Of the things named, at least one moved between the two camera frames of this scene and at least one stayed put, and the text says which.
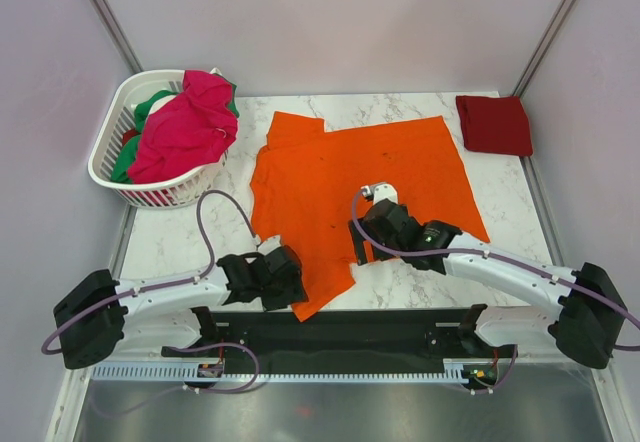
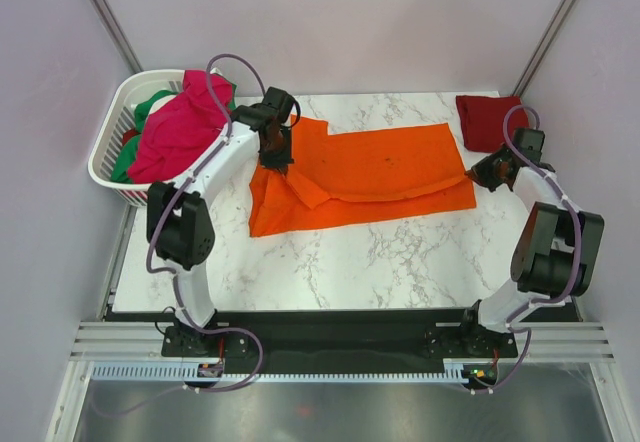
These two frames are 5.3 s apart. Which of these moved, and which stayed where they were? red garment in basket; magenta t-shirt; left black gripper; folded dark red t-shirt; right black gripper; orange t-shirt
Moved: orange t-shirt; right black gripper; left black gripper
Stayed: magenta t-shirt; red garment in basket; folded dark red t-shirt
